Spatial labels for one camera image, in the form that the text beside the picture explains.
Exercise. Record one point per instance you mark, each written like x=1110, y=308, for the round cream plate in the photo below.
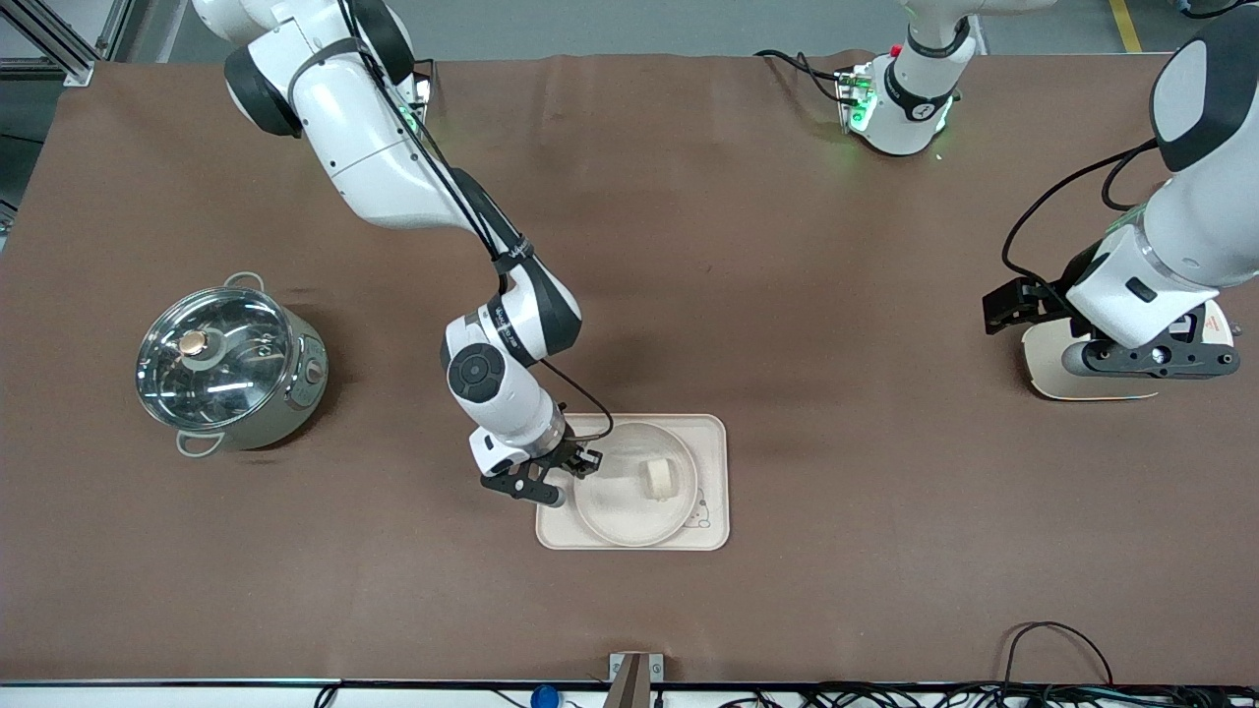
x=620, y=511

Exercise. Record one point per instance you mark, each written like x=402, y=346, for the small cream bun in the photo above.
x=660, y=479

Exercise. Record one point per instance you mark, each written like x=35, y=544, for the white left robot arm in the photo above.
x=1200, y=226

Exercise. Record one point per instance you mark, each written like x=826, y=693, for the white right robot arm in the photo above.
x=364, y=128

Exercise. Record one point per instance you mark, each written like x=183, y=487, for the cream rabbit print tray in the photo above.
x=713, y=472

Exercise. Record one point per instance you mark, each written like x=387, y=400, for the cream two-slot toaster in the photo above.
x=1048, y=369

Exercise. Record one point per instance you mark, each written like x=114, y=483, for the steel electric cooking pot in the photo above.
x=300, y=393

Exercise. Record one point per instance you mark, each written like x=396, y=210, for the blue round cap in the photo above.
x=544, y=698

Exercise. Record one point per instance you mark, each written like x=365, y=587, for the brown table cover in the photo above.
x=885, y=551

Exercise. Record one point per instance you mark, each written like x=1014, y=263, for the glass pot lid with knob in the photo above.
x=236, y=383

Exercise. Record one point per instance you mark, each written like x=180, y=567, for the aluminium frame profile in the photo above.
x=59, y=44

